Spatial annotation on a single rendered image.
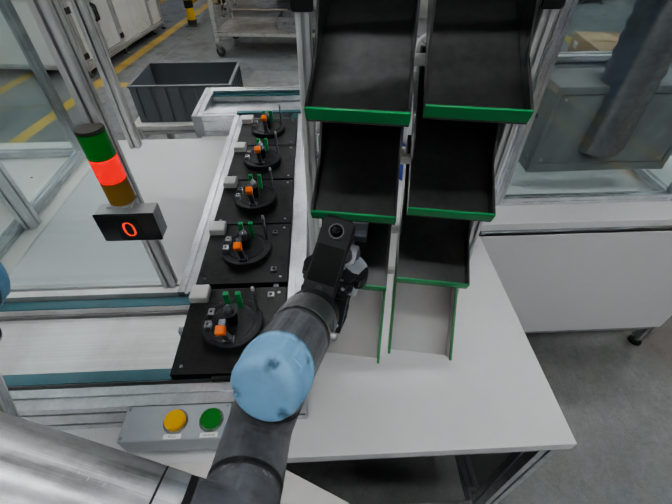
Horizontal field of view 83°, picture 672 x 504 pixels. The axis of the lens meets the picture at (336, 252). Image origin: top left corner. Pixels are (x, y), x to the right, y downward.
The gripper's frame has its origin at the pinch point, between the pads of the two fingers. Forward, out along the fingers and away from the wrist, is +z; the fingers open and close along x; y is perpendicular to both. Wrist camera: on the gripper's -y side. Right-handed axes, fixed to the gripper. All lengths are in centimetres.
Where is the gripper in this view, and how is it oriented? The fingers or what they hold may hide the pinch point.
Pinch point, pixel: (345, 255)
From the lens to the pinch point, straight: 67.7
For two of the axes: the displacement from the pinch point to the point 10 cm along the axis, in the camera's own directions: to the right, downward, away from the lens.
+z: 2.3, -3.0, 9.3
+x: 9.5, 2.5, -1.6
